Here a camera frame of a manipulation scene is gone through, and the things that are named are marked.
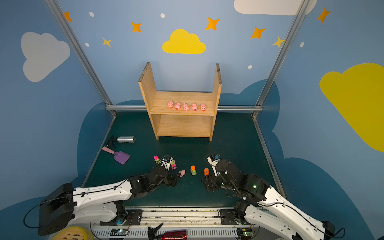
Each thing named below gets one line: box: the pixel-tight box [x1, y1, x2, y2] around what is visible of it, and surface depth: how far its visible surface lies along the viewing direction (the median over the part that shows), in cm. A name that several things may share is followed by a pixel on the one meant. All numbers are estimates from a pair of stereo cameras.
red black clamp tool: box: [147, 222, 187, 240], surface depth 68 cm
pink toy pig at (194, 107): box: [192, 103, 198, 112], surface depth 86 cm
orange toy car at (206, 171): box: [204, 168, 210, 176], surface depth 90 cm
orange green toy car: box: [190, 165, 197, 176], surface depth 90 cm
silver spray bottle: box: [106, 134, 136, 149], surface depth 103 cm
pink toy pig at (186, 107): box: [183, 103, 190, 112], surface depth 86 cm
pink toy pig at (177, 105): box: [174, 101, 181, 110], surface depth 86 cm
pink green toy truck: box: [153, 155, 162, 165], surface depth 95 cm
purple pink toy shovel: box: [102, 146, 131, 165], surface depth 97 cm
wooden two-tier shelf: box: [138, 61, 223, 142], surface depth 95 cm
